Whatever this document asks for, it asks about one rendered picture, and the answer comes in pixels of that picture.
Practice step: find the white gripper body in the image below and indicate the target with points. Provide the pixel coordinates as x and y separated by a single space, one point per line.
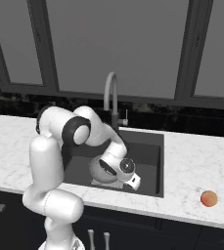
135 181

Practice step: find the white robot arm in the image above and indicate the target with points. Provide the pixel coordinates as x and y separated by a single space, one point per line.
46 162

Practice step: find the dark sink basin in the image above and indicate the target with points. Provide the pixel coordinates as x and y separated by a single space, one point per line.
147 162

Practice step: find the grey metal colander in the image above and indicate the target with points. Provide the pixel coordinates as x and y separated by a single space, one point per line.
98 174

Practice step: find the orange peach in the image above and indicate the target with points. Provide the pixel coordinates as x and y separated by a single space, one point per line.
209 198

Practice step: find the grey curved sink faucet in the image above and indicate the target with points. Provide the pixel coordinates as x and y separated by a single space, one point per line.
111 81

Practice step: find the dark cupboard door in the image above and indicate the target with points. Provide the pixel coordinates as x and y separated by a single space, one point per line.
84 236
133 239

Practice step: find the dark drawer front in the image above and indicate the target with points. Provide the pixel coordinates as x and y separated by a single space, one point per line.
6 198

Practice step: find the dark framed window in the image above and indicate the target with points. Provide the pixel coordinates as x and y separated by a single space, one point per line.
123 45

